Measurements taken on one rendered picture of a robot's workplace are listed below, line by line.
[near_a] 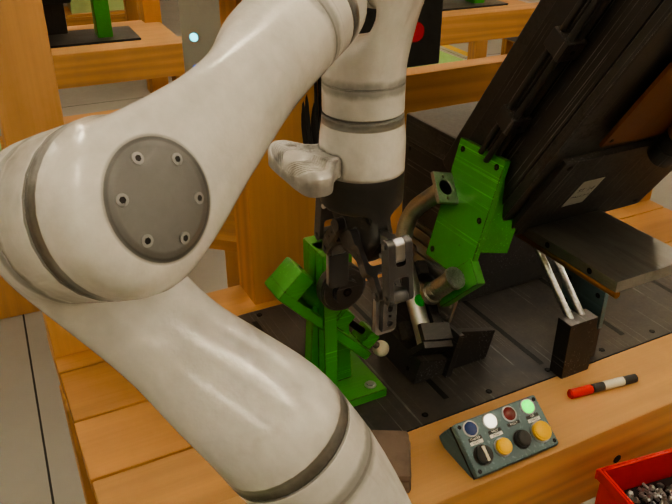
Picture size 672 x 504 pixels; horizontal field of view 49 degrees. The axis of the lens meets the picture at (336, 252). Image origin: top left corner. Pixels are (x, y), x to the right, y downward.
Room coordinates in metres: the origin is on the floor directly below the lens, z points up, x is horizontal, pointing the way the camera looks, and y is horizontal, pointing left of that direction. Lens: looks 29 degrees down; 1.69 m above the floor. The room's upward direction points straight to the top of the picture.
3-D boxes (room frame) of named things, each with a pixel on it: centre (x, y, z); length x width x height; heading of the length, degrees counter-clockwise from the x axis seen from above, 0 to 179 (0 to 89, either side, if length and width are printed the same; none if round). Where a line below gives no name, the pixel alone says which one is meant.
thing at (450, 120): (1.36, -0.31, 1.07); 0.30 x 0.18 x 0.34; 117
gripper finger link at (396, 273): (0.55, -0.05, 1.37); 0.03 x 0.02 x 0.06; 117
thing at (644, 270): (1.13, -0.39, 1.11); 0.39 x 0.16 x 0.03; 27
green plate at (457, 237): (1.09, -0.24, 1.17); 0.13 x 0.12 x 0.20; 117
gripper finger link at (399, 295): (0.55, -0.05, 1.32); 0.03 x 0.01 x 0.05; 27
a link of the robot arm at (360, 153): (0.60, -0.01, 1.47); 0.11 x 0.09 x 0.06; 117
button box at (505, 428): (0.83, -0.24, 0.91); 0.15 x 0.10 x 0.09; 117
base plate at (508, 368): (1.18, -0.27, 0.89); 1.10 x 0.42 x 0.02; 117
